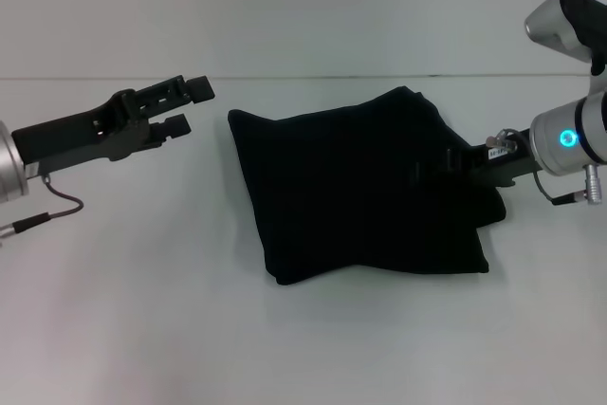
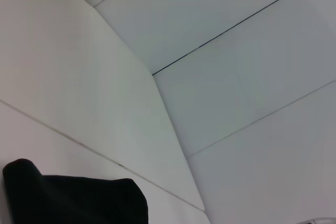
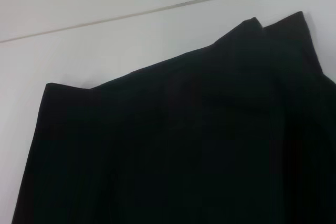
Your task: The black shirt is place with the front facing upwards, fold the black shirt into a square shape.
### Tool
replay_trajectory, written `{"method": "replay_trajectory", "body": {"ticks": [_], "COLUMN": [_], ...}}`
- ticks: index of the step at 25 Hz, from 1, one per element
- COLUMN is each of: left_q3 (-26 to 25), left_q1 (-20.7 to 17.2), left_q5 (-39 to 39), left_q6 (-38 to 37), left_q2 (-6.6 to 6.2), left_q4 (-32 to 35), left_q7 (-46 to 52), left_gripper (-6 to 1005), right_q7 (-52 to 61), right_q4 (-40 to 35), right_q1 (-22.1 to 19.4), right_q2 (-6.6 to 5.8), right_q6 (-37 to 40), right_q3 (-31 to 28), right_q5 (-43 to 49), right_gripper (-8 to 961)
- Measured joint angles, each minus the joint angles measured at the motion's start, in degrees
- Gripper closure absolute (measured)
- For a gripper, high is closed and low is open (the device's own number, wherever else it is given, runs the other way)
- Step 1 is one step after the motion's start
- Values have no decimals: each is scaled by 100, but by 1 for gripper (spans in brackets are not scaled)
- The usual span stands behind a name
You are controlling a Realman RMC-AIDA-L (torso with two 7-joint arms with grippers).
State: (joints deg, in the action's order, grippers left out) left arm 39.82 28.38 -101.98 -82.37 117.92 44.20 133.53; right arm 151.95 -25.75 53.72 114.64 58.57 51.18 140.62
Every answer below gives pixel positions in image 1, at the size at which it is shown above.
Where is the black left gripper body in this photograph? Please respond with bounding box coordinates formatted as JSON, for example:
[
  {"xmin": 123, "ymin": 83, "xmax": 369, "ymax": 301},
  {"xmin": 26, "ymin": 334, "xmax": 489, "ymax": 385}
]
[{"xmin": 10, "ymin": 87, "xmax": 156, "ymax": 175}]

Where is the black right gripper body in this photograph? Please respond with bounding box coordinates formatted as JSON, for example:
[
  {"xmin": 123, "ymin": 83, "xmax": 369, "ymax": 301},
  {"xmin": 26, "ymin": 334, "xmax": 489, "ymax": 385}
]
[{"xmin": 467, "ymin": 127, "xmax": 541, "ymax": 189}]

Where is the black shirt with FREE print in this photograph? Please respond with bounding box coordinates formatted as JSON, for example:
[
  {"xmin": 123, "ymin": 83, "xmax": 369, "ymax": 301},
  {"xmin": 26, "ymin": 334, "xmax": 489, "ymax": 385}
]
[{"xmin": 226, "ymin": 84, "xmax": 508, "ymax": 288}]

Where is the right arm cable with plug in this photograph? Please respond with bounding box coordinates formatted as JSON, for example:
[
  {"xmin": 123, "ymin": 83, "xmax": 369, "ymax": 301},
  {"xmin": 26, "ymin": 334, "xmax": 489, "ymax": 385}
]
[{"xmin": 529, "ymin": 162, "xmax": 602, "ymax": 208}]

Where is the arm cable with plug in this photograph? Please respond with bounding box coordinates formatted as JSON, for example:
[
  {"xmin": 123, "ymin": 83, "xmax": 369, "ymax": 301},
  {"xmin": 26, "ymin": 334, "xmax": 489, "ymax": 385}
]
[
  {"xmin": 529, "ymin": 162, "xmax": 602, "ymax": 208},
  {"xmin": 0, "ymin": 174, "xmax": 86, "ymax": 236}
]

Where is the left arm cable with plug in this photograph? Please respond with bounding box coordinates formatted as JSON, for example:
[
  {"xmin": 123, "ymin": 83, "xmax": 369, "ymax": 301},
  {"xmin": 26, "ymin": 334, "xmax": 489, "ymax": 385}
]
[{"xmin": 0, "ymin": 174, "xmax": 86, "ymax": 236}]

